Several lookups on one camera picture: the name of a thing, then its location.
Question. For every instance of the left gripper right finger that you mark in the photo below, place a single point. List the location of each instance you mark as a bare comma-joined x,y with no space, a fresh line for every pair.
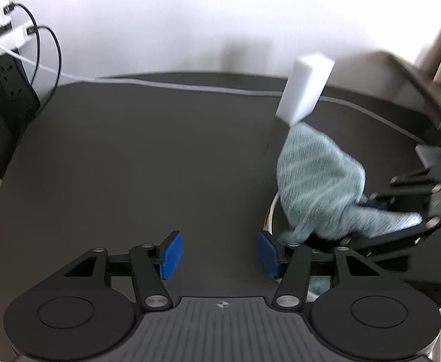
290,266

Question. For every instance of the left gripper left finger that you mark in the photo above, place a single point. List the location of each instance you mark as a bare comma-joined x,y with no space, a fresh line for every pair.
150,266

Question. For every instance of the white ceramic bowl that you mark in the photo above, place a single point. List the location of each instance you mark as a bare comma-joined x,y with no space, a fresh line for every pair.
269,227

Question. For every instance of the teal striped microfiber cloth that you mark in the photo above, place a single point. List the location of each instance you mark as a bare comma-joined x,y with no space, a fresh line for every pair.
321,189

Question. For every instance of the white sponge block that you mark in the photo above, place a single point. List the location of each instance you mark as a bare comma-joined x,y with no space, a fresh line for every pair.
304,86

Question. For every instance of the black power strip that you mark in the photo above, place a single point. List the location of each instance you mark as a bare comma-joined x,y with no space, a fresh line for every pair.
18,100

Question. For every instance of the white charger plug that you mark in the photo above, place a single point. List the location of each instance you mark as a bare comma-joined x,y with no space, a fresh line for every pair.
16,38

